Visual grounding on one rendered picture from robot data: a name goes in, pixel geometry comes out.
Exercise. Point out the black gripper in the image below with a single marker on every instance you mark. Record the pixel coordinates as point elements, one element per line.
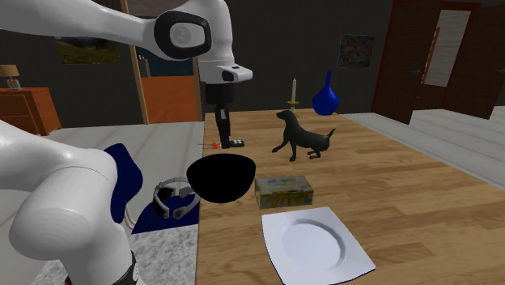
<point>220,94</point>

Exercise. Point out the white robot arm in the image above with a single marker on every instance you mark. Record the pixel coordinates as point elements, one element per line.
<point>59,205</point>

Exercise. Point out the small orange screwdriver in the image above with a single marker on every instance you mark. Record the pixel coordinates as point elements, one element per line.
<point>215,145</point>

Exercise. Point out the small black remote control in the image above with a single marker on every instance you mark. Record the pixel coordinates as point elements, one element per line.
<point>237,143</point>

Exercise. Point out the black bowl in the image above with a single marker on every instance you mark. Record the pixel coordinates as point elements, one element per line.
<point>221,177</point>

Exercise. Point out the black dog figure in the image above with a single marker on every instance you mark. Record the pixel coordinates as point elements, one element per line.
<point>302,138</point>

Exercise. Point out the white candle in yellow holder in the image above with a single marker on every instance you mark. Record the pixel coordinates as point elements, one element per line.
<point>293,92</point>

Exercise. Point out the patterned tissue box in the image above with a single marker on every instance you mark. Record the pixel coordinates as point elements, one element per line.
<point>284,191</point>

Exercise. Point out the white and black headphones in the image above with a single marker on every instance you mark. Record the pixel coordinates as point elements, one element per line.
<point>163,205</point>

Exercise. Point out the blue vase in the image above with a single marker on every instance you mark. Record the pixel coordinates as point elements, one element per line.
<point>326,100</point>

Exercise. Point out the dark blue chair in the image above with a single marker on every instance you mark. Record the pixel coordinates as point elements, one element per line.
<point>126,177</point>

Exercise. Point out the grey speckled robot stand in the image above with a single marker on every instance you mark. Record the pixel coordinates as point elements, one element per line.
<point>169,256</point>

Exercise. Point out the white square plate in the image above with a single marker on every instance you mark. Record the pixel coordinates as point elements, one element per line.
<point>311,244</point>

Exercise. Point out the dark brown door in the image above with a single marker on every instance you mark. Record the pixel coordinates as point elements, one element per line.
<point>398,59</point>

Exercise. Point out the orange dresser with lamp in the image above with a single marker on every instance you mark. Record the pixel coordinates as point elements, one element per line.
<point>27,110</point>

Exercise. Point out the wooden door frame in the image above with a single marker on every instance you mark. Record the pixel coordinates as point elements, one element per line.
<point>138,91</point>

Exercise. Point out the colourful abstract wall picture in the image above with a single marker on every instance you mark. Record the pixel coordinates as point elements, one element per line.
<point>356,51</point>

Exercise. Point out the landscape wall picture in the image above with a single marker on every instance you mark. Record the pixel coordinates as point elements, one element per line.
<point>86,53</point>

